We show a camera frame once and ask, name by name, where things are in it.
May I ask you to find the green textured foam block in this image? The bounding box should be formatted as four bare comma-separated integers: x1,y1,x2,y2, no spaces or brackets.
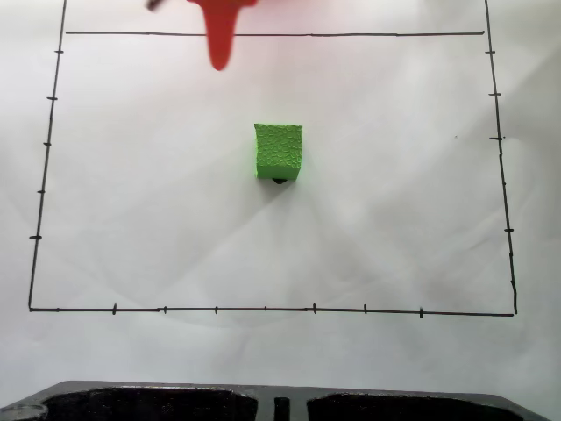
253,123,304,182

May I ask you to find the white paper sheet with rectangle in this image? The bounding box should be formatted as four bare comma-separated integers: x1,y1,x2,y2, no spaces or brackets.
0,0,561,398

